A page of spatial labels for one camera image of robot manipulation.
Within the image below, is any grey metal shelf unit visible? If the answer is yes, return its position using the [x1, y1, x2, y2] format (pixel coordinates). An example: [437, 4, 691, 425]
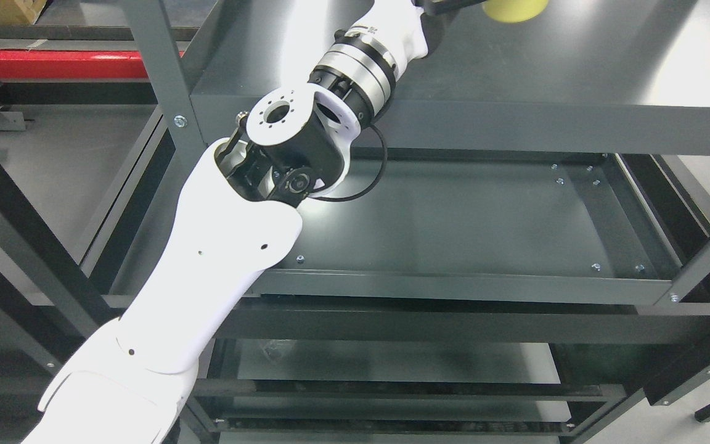
[102, 0, 710, 444]

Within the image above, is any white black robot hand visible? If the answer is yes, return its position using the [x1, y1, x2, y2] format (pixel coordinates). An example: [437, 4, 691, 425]
[349, 1, 482, 61]

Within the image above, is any yellow plastic cup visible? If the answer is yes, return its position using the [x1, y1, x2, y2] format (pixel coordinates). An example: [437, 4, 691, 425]
[482, 0, 549, 23]

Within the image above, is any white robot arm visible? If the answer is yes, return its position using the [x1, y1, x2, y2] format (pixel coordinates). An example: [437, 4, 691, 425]
[23, 20, 428, 443]

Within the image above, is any red metal beam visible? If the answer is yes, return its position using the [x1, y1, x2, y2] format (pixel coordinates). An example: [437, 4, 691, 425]
[0, 49, 149, 80]

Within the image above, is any black metal shelf rack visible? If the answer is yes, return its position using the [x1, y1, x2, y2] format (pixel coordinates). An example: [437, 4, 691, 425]
[0, 25, 180, 373]

